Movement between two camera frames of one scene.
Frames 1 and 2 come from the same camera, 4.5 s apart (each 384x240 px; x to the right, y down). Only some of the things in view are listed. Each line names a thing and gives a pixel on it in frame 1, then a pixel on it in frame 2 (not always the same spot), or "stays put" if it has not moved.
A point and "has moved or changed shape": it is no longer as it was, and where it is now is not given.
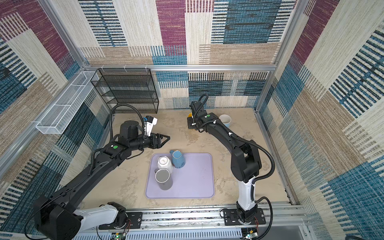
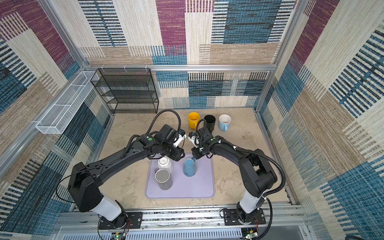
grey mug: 163,178 stays put
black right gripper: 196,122 to 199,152
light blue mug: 226,119 stays put
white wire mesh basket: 56,119 stays put
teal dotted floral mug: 178,159 has moved or changed shape
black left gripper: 158,141 to 180,153
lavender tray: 196,180 stays put
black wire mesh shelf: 120,86 stays put
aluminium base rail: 283,222 stays put
